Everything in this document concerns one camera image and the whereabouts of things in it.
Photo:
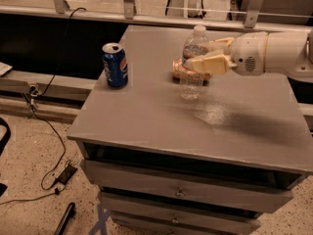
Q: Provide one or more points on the blue Pepsi soda can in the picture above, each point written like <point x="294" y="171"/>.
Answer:
<point x="115" y="65"/>

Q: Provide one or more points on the black bar on floor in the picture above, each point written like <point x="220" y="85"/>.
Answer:
<point x="68" y="214"/>

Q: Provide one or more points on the metal window rail frame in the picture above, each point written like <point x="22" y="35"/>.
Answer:
<point x="238" y="15"/>

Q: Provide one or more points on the blue tape cross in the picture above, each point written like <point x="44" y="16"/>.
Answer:
<point x="100" y="227"/>

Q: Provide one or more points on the grey drawer cabinet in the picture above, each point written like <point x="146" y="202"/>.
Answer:
<point x="211" y="166"/>

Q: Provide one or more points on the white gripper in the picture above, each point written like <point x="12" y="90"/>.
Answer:
<point x="248" y="53"/>

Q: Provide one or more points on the clear plastic water bottle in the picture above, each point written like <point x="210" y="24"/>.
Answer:
<point x="191" y="80"/>

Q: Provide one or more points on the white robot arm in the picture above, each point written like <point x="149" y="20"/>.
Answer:
<point x="287" y="53"/>

